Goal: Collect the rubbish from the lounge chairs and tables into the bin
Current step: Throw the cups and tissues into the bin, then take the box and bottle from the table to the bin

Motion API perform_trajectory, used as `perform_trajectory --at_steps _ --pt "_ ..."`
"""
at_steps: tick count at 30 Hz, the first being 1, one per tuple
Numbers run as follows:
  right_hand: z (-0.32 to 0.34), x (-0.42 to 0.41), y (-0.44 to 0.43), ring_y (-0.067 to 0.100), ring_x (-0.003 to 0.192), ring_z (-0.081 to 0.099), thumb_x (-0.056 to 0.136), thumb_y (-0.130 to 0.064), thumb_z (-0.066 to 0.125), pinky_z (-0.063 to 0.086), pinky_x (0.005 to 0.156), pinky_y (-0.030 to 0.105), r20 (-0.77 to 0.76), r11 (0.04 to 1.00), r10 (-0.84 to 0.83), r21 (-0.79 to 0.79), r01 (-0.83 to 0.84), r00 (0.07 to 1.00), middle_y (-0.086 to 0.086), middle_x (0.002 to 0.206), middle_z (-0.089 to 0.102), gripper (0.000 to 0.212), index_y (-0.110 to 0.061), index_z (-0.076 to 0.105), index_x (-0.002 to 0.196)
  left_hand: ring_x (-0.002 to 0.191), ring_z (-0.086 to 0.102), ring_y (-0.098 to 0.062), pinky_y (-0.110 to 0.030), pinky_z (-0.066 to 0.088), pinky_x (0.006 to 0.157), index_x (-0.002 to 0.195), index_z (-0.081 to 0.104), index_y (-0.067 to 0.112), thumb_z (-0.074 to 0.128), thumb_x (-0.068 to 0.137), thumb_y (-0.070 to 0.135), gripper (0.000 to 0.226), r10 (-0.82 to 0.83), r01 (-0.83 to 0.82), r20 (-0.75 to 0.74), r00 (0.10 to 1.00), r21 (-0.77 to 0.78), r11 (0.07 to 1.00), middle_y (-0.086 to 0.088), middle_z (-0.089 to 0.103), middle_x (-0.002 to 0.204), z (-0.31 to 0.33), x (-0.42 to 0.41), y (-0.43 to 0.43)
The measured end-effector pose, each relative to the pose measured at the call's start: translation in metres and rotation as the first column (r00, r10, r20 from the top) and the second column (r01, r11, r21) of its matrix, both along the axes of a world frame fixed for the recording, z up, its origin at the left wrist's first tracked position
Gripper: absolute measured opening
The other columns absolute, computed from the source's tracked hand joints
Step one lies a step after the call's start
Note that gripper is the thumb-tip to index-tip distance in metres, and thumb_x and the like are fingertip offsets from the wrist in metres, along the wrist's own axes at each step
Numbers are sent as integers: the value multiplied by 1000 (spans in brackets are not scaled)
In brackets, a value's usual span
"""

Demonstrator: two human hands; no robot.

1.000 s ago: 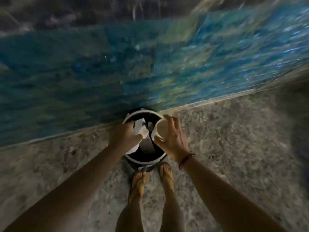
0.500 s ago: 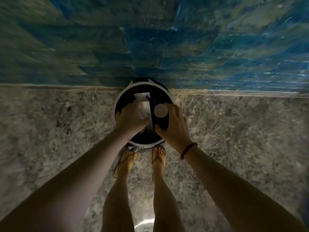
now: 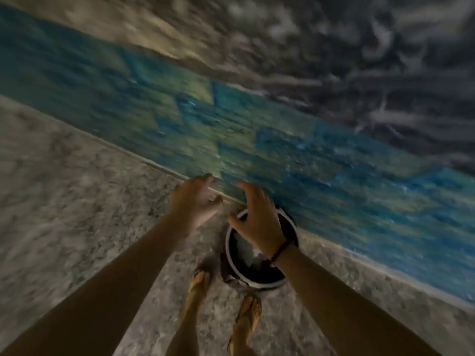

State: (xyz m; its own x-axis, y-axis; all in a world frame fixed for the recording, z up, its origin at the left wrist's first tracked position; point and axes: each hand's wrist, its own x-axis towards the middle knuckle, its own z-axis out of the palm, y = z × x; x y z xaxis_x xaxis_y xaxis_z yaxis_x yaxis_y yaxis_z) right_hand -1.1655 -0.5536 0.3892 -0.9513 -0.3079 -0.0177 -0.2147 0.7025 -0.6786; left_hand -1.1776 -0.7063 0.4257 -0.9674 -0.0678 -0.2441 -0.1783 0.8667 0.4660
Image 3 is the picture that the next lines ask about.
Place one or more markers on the person's right hand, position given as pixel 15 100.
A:
pixel 263 226

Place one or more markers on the person's left hand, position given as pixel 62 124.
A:
pixel 193 203

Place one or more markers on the round black trash bin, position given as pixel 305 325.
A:
pixel 237 263

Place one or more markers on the person's right forearm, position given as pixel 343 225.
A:
pixel 352 318

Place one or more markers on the person's left foot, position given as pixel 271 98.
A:
pixel 198 283

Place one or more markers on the person's foot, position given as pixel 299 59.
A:
pixel 198 283
pixel 248 311

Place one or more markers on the person's right foot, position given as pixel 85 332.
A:
pixel 248 311

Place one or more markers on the person's right leg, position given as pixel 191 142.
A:
pixel 241 346

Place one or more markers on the person's leg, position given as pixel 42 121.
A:
pixel 185 329
pixel 241 346

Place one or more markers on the person's left leg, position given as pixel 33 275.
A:
pixel 185 329

